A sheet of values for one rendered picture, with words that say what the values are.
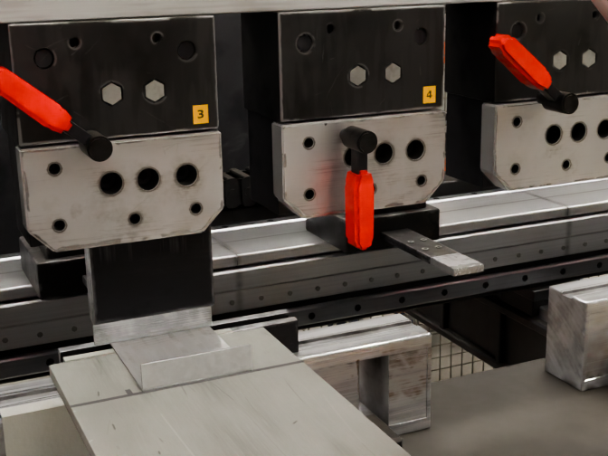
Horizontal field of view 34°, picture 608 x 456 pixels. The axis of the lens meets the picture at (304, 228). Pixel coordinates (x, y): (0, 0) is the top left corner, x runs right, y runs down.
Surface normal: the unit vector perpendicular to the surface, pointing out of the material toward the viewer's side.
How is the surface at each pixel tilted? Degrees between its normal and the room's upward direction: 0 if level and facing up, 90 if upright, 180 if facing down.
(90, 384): 0
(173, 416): 0
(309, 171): 90
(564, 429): 0
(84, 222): 90
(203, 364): 90
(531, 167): 90
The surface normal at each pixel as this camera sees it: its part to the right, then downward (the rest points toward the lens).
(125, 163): 0.41, 0.24
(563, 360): -0.91, 0.13
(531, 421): -0.02, -0.96
